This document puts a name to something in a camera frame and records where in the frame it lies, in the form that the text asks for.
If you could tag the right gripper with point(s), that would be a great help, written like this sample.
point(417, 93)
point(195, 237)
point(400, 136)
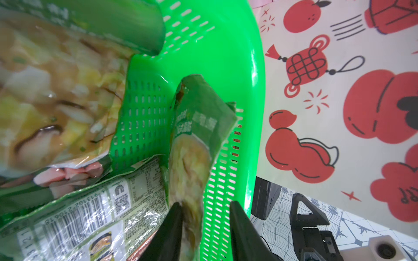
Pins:
point(312, 244)

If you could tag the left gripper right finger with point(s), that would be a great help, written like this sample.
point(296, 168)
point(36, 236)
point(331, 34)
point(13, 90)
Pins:
point(245, 241)

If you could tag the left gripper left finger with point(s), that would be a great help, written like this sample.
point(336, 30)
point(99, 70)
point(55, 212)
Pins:
point(166, 244)

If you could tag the white red paper bag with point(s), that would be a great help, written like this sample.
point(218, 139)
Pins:
point(341, 113)

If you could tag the green noodle sauce packet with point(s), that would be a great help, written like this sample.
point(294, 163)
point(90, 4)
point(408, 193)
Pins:
point(202, 123)

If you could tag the orange mushroom soup packet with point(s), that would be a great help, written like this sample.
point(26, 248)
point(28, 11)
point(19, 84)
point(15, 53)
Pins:
point(63, 81)

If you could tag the black plastic case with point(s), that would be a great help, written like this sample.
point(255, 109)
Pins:
point(264, 198)

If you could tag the green seaweed packet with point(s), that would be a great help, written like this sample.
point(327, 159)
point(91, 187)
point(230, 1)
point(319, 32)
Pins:
point(111, 221)

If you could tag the green plastic basket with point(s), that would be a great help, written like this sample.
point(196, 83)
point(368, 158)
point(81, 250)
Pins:
point(219, 40)

